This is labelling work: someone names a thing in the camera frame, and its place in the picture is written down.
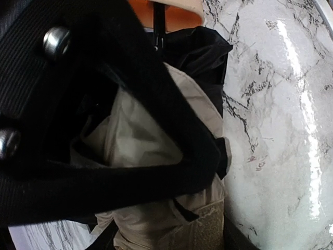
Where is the beige folding umbrella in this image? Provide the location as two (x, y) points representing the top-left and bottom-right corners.
(71, 1), (232, 249)

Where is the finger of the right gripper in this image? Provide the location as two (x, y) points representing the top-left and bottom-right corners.
(1, 1), (220, 228)

